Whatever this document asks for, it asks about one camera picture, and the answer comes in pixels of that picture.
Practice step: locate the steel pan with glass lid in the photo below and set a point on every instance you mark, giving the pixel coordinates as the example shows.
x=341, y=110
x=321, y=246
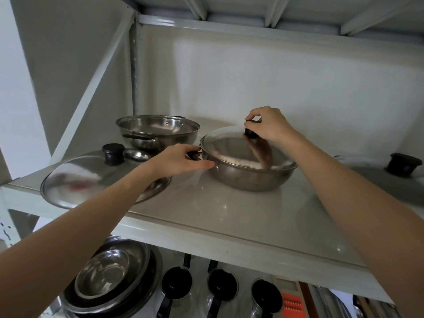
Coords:
x=155, y=130

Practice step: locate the stack of steel bowls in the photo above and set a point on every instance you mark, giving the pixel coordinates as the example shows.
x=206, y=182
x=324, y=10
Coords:
x=109, y=278

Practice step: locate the person's right fingers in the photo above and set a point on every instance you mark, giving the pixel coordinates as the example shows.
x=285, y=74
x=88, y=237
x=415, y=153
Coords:
x=255, y=115

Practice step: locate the orange grater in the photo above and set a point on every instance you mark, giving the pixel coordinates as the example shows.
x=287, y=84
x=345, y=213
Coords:
x=292, y=306

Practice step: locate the person's left thumb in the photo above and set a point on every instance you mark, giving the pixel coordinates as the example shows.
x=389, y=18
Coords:
x=202, y=165

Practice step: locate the person's left hand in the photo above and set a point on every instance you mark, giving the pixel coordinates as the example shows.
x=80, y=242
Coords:
x=175, y=160

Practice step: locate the person's left forearm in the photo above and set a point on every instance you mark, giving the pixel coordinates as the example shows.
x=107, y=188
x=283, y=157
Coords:
x=76, y=235

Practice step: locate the grey lid with black knob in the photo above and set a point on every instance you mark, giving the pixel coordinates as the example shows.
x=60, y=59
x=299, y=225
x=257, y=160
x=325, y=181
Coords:
x=381, y=177

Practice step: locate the glass lid with black knob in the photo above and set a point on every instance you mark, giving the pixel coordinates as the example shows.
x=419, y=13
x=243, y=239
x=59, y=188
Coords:
x=228, y=145

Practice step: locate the steel lid with black knob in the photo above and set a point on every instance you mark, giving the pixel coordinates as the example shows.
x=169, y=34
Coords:
x=89, y=175

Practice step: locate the person's right hand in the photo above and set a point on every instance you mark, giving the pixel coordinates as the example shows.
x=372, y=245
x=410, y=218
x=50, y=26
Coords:
x=273, y=124

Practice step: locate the white metal shelf rack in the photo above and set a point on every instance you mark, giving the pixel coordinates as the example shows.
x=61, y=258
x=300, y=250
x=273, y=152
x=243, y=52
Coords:
x=251, y=225

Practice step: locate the person's right forearm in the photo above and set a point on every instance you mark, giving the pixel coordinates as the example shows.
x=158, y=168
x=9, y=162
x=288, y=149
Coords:
x=361, y=208

